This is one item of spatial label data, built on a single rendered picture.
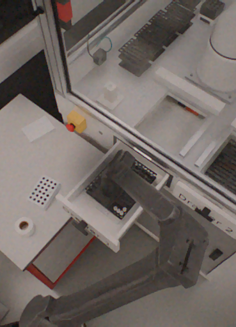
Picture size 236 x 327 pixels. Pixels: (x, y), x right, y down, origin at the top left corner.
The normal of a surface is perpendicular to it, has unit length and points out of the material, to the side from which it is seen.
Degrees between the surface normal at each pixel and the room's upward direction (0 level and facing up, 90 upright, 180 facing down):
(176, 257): 39
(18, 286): 0
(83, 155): 0
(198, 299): 0
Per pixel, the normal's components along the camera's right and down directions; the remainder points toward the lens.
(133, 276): -0.69, -0.61
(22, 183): 0.00, -0.47
